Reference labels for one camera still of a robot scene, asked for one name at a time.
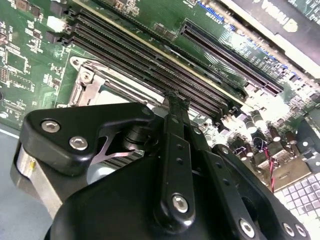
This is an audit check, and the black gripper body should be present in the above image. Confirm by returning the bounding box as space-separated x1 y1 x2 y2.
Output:
44 157 238 240

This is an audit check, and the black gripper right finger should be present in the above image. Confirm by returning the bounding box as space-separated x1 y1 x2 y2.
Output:
179 98 313 240

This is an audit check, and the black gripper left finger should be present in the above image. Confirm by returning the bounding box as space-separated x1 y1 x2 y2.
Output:
19 91 199 228

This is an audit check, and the metal socket cover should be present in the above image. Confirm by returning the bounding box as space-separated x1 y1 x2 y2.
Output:
79 69 167 108

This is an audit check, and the wire locking lever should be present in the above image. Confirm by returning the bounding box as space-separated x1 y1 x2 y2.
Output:
70 83 83 107

